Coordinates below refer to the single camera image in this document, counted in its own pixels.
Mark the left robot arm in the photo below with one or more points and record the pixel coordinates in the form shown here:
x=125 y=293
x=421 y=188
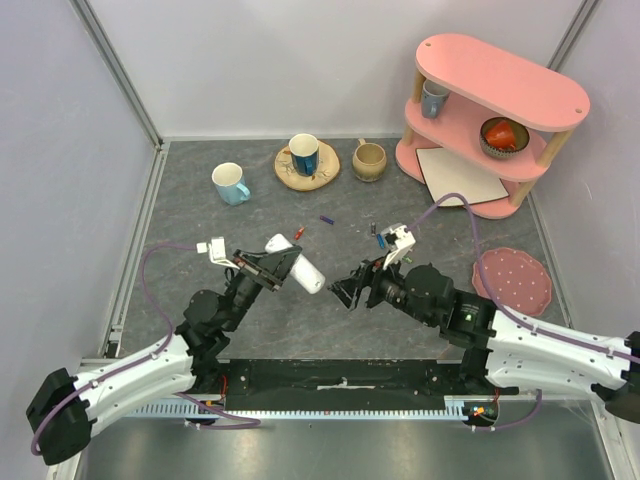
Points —
x=68 y=410

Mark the beige floral plate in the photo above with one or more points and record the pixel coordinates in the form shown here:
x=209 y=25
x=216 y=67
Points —
x=328 y=169

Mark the white remote control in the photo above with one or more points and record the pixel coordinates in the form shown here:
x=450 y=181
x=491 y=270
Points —
x=303 y=271

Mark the grey-blue mug on shelf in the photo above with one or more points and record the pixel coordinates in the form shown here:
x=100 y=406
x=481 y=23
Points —
x=433 y=99

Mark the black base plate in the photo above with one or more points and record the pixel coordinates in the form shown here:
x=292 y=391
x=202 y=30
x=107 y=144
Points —
x=262 y=383

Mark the white square board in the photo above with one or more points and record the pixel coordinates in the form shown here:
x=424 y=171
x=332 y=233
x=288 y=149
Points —
x=445 y=172

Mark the grey patterned bowl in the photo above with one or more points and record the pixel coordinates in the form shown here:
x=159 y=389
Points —
x=522 y=140

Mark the beige ceramic mug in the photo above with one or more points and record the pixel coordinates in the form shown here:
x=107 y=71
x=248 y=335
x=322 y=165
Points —
x=369 y=161

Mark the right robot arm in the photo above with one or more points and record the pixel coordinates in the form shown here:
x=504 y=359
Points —
x=504 y=348

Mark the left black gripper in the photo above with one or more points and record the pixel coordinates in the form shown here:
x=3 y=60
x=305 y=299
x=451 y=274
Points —
x=275 y=267

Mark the grey cable duct rail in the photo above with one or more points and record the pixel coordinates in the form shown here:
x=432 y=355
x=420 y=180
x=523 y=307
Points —
x=451 y=409

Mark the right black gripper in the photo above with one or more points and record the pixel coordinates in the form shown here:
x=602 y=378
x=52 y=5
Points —
x=370 y=282

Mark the pink dotted plate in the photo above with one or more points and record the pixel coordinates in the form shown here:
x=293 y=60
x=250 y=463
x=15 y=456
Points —
x=518 y=280

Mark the orange cup in bowl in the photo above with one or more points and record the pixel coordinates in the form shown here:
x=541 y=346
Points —
x=499 y=134

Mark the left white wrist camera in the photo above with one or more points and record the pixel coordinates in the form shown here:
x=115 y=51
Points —
x=215 y=249

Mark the light blue mug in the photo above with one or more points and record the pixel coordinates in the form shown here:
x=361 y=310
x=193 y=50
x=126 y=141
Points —
x=229 y=181

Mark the dark blue mug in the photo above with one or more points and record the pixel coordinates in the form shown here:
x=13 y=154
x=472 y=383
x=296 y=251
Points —
x=304 y=151

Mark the pink three-tier shelf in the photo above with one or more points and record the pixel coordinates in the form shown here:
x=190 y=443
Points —
x=485 y=82

